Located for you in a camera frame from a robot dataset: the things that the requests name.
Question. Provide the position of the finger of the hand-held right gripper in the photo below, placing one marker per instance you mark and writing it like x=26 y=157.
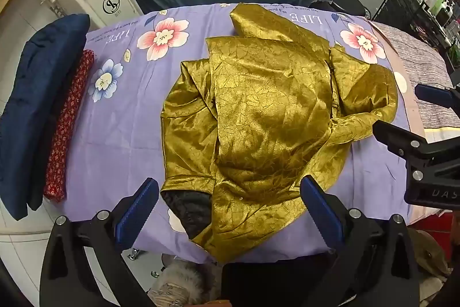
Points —
x=431 y=163
x=436 y=96

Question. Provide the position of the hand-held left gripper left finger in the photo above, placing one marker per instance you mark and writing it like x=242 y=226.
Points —
x=134 y=217

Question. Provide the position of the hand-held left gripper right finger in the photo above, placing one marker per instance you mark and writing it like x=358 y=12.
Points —
x=321 y=217

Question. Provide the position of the gold satin jacket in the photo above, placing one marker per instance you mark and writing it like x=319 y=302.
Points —
x=269 y=105

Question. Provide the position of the red plastic object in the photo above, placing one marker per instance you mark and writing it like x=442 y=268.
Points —
x=435 y=220

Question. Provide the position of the grey woven cloth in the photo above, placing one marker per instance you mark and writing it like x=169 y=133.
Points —
x=420 y=59

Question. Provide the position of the purple floral bed sheet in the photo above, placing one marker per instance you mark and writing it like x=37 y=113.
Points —
x=125 y=134

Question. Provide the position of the folded red floral cloth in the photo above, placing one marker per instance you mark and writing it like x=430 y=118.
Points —
x=66 y=127

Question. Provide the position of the black round stool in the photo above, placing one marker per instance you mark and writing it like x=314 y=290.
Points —
x=348 y=1

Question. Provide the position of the folded navy garment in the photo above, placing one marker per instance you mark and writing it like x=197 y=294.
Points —
x=36 y=94

